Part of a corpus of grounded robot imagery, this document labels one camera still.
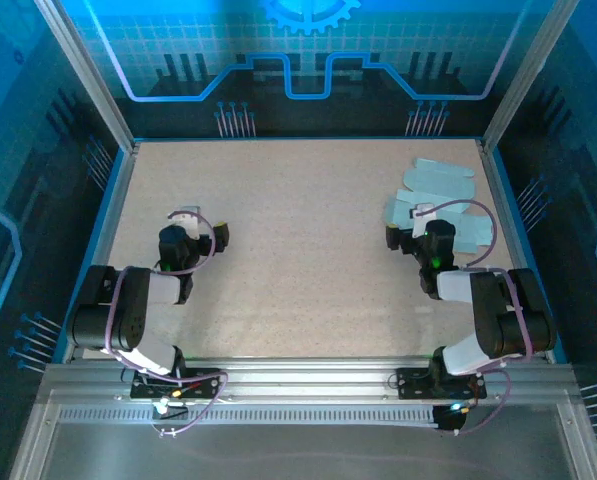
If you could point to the aluminium mounting beam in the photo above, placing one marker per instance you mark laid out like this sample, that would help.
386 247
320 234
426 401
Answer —
308 380

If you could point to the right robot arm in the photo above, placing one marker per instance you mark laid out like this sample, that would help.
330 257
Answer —
508 320

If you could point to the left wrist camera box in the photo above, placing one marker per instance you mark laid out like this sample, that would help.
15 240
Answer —
192 222

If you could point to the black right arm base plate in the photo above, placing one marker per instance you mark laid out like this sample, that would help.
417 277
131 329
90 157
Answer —
413 382

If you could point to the aluminium frame post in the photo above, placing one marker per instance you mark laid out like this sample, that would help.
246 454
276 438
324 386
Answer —
525 75
92 75

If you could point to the aluminium side rail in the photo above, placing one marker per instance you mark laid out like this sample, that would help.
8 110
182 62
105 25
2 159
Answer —
104 250
502 200

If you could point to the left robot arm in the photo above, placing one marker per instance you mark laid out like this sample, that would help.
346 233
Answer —
138 320

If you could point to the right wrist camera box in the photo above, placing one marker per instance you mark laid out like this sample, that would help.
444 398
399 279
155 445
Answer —
422 222

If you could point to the light blue paper box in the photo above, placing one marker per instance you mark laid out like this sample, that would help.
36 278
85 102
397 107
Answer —
438 180

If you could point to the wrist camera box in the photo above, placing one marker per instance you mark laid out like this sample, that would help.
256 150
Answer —
422 222
192 222

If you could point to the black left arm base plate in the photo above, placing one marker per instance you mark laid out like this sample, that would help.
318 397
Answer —
198 385

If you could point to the grey metal panel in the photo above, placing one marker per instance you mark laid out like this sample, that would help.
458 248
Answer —
303 455

